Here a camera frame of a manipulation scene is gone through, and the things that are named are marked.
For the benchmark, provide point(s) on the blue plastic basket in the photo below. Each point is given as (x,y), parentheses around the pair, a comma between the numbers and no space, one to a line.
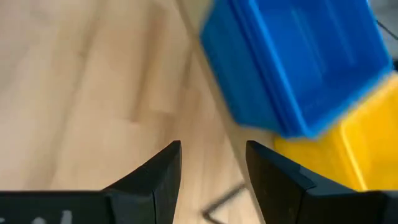
(311,62)
(236,77)

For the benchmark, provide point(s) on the yellow plastic basket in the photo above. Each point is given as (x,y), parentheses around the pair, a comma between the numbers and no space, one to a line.
(367,140)

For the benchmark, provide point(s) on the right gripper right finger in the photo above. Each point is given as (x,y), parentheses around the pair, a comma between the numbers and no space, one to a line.
(286,193)

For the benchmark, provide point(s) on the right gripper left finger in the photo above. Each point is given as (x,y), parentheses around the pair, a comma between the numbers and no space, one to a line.
(146,186)

